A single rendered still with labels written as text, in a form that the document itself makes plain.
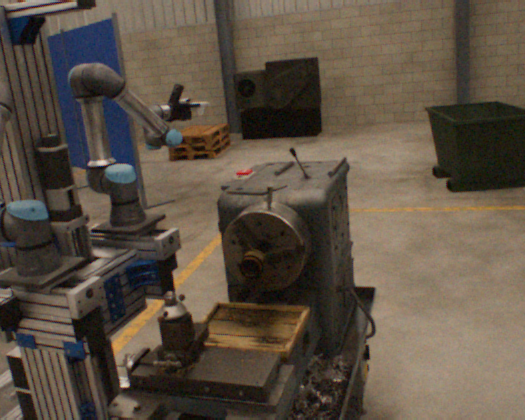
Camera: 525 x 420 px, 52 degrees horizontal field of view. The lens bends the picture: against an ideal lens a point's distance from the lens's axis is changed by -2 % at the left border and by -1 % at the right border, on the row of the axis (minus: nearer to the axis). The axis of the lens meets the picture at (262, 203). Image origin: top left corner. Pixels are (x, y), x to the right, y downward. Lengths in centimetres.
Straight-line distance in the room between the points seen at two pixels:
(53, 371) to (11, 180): 79
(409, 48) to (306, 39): 212
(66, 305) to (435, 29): 1051
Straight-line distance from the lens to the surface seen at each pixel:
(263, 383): 148
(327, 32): 1185
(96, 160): 235
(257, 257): 188
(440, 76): 1176
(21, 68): 213
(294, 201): 208
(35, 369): 249
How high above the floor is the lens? 180
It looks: 16 degrees down
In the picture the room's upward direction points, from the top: 6 degrees counter-clockwise
